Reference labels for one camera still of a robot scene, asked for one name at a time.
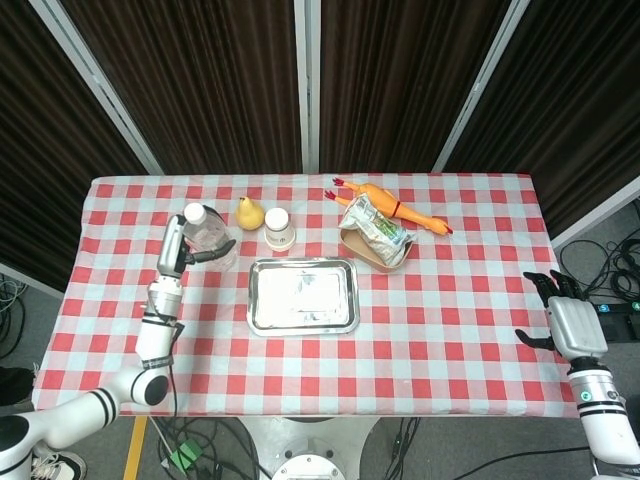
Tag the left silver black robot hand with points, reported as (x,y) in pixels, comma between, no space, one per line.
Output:
(171,250)

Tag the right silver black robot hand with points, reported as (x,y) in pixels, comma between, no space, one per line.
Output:
(575,325)

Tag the clear plastic bottle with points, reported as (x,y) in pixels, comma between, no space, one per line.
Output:
(210,232)

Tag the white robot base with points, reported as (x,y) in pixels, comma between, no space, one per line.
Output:
(310,450)

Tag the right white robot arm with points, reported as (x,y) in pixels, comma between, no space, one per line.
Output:
(605,425)

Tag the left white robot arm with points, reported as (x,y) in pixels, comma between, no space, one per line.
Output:
(155,340)

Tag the metal rectangular tray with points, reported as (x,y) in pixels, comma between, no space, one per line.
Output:
(302,297)

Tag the yellow pear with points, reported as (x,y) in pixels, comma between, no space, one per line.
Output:
(249,216)

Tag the white paper cup stack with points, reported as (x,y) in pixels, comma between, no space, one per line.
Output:
(279,230)

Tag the red white checkered tablecloth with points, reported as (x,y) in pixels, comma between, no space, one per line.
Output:
(425,350)

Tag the dark brown curtain panel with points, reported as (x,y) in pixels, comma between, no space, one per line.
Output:
(575,115)
(200,85)
(395,85)
(35,150)

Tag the brown paper food box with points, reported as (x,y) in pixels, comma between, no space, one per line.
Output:
(356,246)

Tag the yellow rubber chicken toy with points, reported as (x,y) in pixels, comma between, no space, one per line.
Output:
(415,210)

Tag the green box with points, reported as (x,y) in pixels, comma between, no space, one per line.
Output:
(185,454)

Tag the black round object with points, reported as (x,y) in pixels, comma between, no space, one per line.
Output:
(15,386)

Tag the crumpled snack bag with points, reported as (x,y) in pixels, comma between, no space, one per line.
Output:
(380,235)

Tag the black white sneaker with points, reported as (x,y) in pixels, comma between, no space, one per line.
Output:
(55,466)

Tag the white partition base rail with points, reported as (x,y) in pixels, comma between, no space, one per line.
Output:
(595,215)
(30,282)

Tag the white partition post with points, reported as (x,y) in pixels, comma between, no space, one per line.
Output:
(100,85)
(480,85)
(307,85)

